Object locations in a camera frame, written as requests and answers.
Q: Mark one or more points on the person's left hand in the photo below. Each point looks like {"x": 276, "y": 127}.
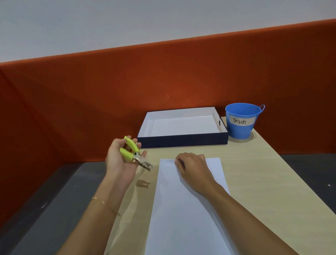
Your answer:
{"x": 118, "y": 164}

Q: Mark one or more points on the person's right hand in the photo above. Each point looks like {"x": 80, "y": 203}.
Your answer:
{"x": 195, "y": 172}

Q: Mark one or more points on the person's right fingers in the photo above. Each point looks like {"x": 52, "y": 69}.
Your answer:
{"x": 183, "y": 157}

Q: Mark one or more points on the person's left thumb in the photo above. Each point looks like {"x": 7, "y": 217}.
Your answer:
{"x": 140, "y": 155}

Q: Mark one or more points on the white paper sheet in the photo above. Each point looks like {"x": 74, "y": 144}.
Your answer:
{"x": 183, "y": 210}

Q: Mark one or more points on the person's right forearm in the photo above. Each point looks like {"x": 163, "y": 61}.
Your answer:
{"x": 248, "y": 223}

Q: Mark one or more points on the person's left forearm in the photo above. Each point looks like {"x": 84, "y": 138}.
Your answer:
{"x": 88, "y": 223}

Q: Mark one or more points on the navy box with white interior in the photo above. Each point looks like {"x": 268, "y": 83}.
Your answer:
{"x": 182, "y": 128}

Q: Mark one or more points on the orange fabric partition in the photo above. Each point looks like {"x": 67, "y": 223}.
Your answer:
{"x": 168, "y": 92}

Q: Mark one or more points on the blue bucket with white label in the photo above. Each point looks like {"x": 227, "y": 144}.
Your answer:
{"x": 242, "y": 120}

